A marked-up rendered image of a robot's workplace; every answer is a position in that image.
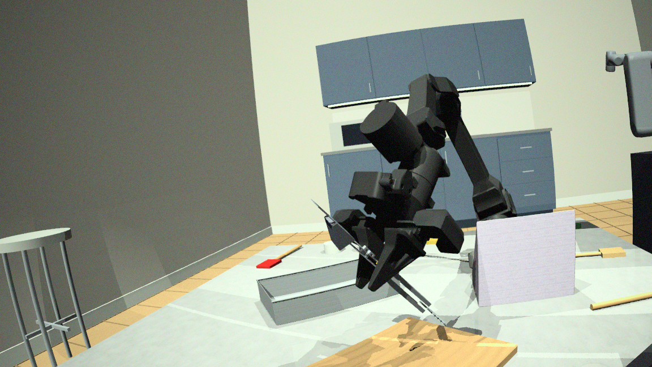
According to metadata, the red spatula with wooden handle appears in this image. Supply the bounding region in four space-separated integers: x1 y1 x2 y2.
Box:
256 244 302 269

